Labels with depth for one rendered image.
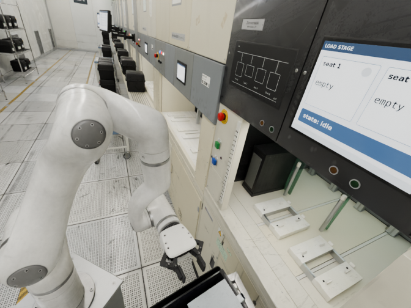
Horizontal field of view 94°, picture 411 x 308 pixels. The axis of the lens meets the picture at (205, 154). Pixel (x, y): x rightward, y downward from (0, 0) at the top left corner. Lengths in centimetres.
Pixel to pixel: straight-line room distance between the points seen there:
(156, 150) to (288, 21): 50
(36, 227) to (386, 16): 82
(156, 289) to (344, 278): 125
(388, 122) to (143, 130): 51
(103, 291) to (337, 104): 100
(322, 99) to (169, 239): 59
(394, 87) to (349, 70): 9
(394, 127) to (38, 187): 72
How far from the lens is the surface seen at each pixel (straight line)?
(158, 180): 61
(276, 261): 100
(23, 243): 63
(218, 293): 63
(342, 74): 53
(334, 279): 105
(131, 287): 182
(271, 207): 116
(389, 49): 50
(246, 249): 98
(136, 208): 68
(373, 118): 49
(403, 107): 47
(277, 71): 65
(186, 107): 237
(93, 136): 42
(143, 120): 51
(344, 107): 51
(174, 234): 70
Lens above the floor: 166
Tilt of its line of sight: 31 degrees down
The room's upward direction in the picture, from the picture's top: 9 degrees clockwise
